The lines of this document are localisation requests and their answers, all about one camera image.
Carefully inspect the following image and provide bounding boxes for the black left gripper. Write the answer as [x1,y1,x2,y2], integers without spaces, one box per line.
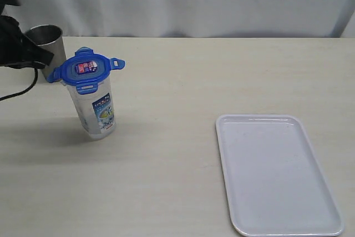
[1,16,54,69]

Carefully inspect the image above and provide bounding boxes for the white plastic tray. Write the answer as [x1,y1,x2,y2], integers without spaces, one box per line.
[216,114,344,236]

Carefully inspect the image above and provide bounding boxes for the steel cup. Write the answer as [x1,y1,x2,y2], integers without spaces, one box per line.
[25,24,67,79]

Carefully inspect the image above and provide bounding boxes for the blue container lid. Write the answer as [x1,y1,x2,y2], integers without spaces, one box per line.
[47,47,125,95]

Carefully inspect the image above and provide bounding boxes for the black cable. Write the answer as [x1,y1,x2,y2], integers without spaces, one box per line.
[0,64,39,102]

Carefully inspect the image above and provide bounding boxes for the clear plastic tall container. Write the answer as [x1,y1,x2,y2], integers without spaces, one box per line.
[66,77,116,139]

